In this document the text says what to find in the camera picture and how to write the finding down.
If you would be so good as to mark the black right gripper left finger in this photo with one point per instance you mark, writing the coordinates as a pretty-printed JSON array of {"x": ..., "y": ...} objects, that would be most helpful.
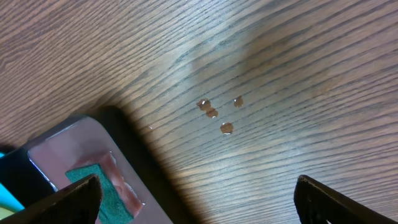
[{"x": 76, "y": 203}]

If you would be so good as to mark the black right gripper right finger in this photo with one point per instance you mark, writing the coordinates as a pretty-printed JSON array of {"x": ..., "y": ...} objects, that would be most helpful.
[{"x": 316, "y": 203}]

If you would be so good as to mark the green sponge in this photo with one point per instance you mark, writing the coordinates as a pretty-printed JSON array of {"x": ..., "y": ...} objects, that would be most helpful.
[{"x": 120, "y": 204}]

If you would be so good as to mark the black tray with water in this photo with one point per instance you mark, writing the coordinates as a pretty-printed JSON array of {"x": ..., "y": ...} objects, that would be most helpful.
[{"x": 37, "y": 169}]

